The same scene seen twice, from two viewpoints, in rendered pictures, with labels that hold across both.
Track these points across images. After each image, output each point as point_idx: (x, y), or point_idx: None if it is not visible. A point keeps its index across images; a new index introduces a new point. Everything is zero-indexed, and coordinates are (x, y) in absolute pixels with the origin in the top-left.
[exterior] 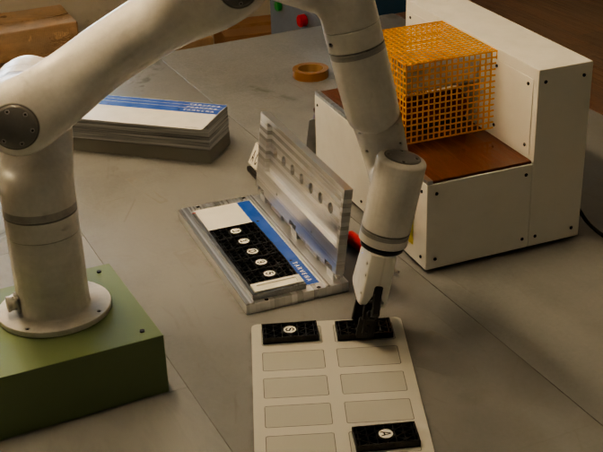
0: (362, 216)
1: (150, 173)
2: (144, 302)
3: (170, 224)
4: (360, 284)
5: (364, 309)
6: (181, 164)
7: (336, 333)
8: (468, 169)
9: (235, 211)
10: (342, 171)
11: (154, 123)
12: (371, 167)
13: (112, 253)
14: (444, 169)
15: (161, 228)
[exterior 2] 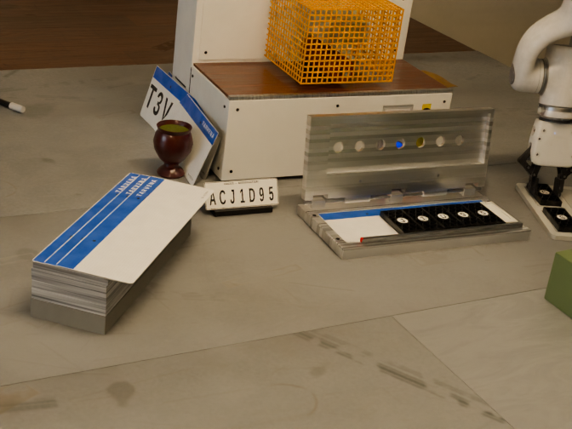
0: (563, 102)
1: (213, 271)
2: (526, 283)
3: (357, 265)
4: (568, 152)
5: (566, 170)
6: (187, 251)
7: (549, 206)
8: (424, 76)
9: (345, 221)
10: (288, 155)
11: (185, 214)
12: (535, 71)
13: (430, 298)
14: (426, 82)
15: (366, 270)
